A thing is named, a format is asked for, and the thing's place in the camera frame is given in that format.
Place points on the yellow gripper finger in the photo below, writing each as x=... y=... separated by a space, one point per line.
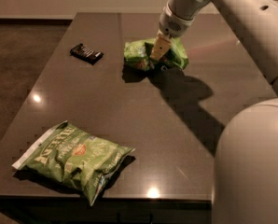
x=161 y=45

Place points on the black rxbar chocolate bar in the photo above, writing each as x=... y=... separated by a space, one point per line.
x=86 y=54

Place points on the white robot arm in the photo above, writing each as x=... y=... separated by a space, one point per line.
x=245 y=189

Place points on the green kettle chips bag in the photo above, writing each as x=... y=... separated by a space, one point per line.
x=74 y=158

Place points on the green rice chip bag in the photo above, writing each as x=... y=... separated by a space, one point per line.
x=137 y=55

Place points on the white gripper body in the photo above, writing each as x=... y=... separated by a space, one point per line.
x=173 y=25

